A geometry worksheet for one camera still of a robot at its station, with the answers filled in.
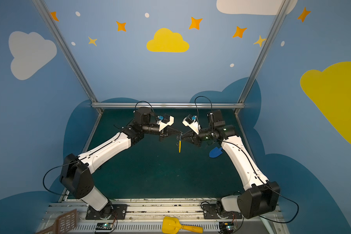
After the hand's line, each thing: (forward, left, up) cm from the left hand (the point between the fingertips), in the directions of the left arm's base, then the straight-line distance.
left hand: (180, 130), depth 70 cm
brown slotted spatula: (-36, +57, -31) cm, 74 cm away
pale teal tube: (-35, -45, -30) cm, 64 cm away
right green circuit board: (-36, -24, -32) cm, 54 cm away
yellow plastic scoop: (-36, +3, -30) cm, 47 cm away
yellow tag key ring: (-5, 0, -5) cm, 6 cm away
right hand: (0, -3, -4) cm, 5 cm away
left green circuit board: (-36, +37, -31) cm, 60 cm away
